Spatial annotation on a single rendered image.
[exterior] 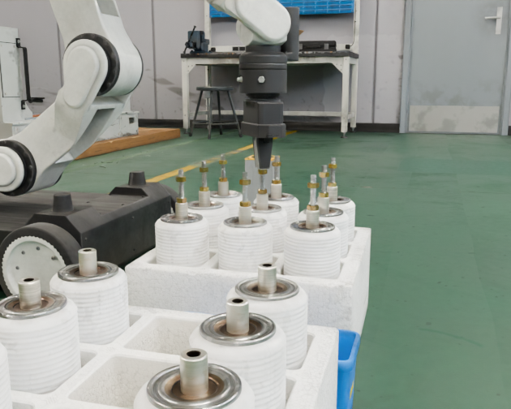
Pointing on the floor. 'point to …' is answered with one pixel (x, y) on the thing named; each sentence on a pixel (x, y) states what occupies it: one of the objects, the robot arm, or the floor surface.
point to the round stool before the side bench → (218, 110)
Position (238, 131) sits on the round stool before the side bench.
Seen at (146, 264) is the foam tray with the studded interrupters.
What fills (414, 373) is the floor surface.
